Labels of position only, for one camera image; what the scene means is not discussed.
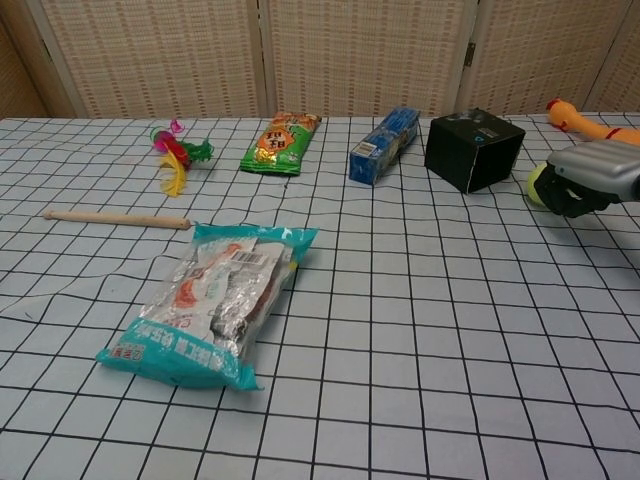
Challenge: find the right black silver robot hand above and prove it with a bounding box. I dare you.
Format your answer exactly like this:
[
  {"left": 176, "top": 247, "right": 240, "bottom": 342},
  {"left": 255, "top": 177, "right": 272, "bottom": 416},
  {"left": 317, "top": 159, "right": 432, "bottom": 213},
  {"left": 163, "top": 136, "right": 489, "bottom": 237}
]
[{"left": 542, "top": 141, "right": 640, "bottom": 219}]

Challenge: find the yellow tennis ball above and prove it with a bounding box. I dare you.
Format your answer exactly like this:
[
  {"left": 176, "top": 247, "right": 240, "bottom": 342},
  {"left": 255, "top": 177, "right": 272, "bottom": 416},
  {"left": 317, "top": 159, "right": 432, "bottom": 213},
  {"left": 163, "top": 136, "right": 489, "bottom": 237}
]
[{"left": 528, "top": 163, "right": 551, "bottom": 206}]

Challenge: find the black cardboard box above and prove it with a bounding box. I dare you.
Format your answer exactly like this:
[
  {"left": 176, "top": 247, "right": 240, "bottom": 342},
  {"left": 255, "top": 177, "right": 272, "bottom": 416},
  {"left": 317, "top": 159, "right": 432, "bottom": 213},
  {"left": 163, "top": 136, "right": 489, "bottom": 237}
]
[{"left": 423, "top": 106, "right": 527, "bottom": 195}]

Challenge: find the blue snack pack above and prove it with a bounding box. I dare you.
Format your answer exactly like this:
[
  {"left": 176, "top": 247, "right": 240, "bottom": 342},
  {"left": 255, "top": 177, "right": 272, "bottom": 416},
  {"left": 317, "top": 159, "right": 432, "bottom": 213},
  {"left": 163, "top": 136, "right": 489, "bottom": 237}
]
[{"left": 348, "top": 106, "right": 423, "bottom": 186}]

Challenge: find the yellow rubber chicken toy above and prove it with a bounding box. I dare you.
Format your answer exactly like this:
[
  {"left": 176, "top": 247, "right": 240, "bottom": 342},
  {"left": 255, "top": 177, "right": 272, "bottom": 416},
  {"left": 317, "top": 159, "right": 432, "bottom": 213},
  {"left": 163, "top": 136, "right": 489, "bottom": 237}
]
[{"left": 545, "top": 98, "right": 640, "bottom": 151}]

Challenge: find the blue checkered tablecloth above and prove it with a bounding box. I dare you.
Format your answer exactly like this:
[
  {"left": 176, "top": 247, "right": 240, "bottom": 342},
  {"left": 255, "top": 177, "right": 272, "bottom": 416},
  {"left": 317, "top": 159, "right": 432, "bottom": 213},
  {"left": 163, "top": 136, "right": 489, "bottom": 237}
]
[{"left": 0, "top": 113, "right": 640, "bottom": 480}]

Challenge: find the beige woven folding screen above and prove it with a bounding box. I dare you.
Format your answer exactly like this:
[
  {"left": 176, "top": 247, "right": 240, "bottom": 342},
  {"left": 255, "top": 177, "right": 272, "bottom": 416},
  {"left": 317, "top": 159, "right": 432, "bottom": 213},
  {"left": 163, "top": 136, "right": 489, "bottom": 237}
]
[{"left": 0, "top": 0, "right": 640, "bottom": 120}]

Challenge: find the green orange snack bag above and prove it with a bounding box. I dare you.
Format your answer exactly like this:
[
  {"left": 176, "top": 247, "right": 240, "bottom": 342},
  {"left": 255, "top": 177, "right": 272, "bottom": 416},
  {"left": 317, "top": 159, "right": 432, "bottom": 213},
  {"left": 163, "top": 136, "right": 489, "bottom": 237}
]
[{"left": 239, "top": 110, "right": 322, "bottom": 178}]

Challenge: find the teal silver snack bag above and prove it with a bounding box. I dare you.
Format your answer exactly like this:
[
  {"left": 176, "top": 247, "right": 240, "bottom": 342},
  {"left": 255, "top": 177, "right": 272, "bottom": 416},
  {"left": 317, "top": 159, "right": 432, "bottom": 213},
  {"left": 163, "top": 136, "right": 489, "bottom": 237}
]
[{"left": 94, "top": 222, "right": 320, "bottom": 393}]

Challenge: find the colourful feather shuttlecock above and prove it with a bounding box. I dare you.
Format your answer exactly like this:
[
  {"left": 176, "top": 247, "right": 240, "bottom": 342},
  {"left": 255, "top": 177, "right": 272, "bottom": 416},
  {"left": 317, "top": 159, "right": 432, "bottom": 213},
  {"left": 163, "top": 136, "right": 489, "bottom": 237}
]
[{"left": 150, "top": 118, "right": 216, "bottom": 198}]

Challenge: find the wooden stick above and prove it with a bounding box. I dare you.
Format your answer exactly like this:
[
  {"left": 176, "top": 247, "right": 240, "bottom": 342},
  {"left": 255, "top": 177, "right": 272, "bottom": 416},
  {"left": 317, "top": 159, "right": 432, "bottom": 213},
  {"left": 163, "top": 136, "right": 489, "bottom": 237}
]
[{"left": 42, "top": 209, "right": 192, "bottom": 232}]

